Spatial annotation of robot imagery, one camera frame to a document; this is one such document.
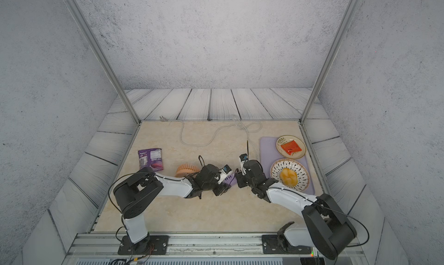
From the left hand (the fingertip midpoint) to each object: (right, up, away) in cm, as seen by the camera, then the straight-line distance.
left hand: (229, 183), depth 90 cm
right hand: (+5, +6, -2) cm, 8 cm away
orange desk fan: (-21, +9, -7) cm, 24 cm away
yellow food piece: (+30, +4, -1) cm, 31 cm away
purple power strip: (0, +4, -7) cm, 8 cm away
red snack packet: (+37, +18, +14) cm, 44 cm away
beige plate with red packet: (+35, +22, +18) cm, 45 cm away
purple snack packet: (-44, +12, +9) cm, 47 cm away
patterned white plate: (+38, +6, +3) cm, 39 cm away
